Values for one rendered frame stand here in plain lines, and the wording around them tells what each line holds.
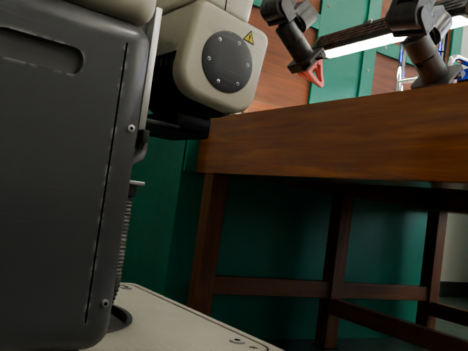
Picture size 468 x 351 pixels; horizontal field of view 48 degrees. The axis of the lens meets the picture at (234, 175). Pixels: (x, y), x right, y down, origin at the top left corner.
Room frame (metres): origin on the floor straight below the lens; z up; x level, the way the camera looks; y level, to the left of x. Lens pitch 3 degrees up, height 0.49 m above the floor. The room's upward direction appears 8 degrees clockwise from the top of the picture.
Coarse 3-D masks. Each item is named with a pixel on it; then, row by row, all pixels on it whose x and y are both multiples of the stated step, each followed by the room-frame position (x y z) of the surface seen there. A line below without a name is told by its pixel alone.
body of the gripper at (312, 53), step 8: (304, 40) 1.40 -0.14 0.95; (288, 48) 1.42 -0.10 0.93; (296, 48) 1.40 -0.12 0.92; (304, 48) 1.40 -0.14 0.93; (320, 48) 1.41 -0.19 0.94; (296, 56) 1.41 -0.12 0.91; (304, 56) 1.41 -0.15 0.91; (312, 56) 1.39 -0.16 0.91; (288, 64) 1.47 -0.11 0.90; (296, 64) 1.43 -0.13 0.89; (304, 64) 1.41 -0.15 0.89
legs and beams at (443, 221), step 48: (336, 192) 2.00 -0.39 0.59; (384, 192) 2.13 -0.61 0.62; (336, 240) 2.01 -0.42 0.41; (432, 240) 2.32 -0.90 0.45; (192, 288) 1.74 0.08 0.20; (240, 288) 1.81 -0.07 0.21; (288, 288) 1.92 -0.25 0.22; (336, 288) 2.02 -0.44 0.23; (384, 288) 2.17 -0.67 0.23; (432, 288) 2.31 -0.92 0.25; (336, 336) 2.04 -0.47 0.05; (432, 336) 1.63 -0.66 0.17
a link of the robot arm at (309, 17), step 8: (288, 0) 1.34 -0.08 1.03; (288, 8) 1.34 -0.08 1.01; (296, 8) 1.38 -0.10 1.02; (304, 8) 1.41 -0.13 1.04; (312, 8) 1.41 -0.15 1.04; (288, 16) 1.35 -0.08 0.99; (304, 16) 1.40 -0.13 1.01; (312, 16) 1.41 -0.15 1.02; (272, 24) 1.40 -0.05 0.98; (304, 24) 1.40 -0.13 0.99
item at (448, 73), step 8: (432, 56) 1.11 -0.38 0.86; (440, 56) 1.12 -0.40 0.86; (416, 64) 1.13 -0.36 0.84; (424, 64) 1.12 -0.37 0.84; (432, 64) 1.11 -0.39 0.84; (440, 64) 1.12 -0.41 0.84; (424, 72) 1.13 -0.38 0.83; (432, 72) 1.12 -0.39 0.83; (440, 72) 1.12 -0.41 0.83; (448, 72) 1.13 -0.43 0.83; (456, 72) 1.11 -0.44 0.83; (416, 80) 1.19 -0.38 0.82; (424, 80) 1.15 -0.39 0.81; (432, 80) 1.13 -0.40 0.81; (440, 80) 1.13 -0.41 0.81; (448, 80) 1.11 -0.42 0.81
